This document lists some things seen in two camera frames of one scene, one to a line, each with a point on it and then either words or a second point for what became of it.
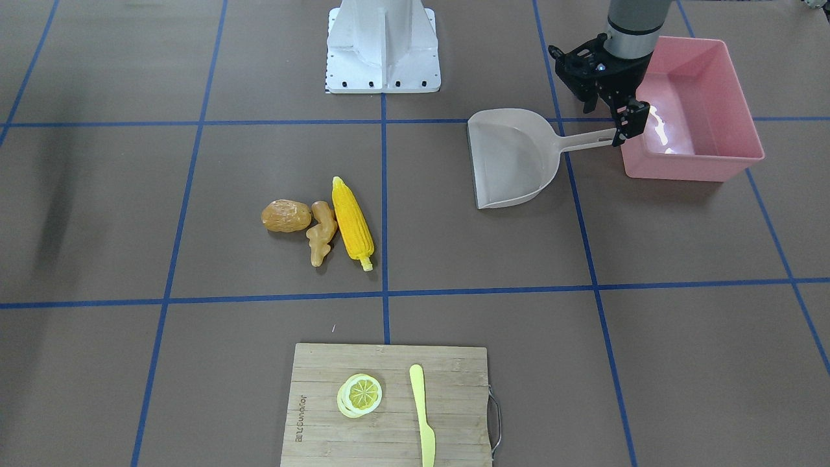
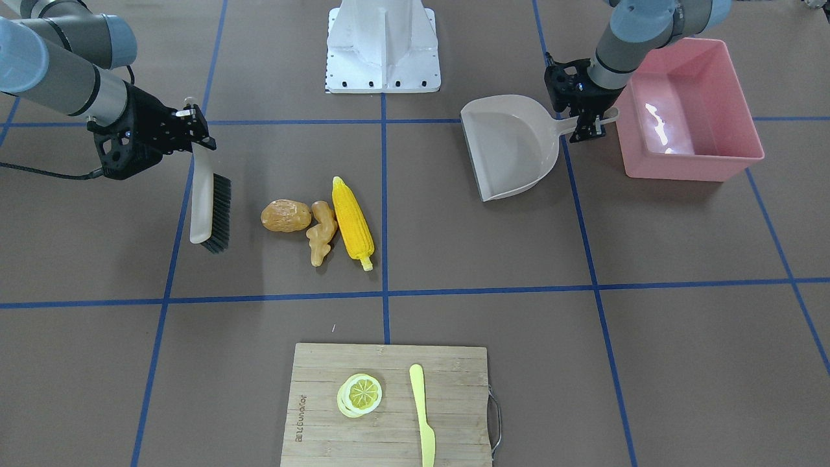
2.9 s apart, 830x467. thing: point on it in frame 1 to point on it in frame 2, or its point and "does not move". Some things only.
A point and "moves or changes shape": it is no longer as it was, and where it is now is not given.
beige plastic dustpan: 515,154 moves or changes shape
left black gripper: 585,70 to 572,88
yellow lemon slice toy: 360,394 does not move
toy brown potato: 286,216 does not move
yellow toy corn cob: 356,235 does not move
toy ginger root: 320,235 does not move
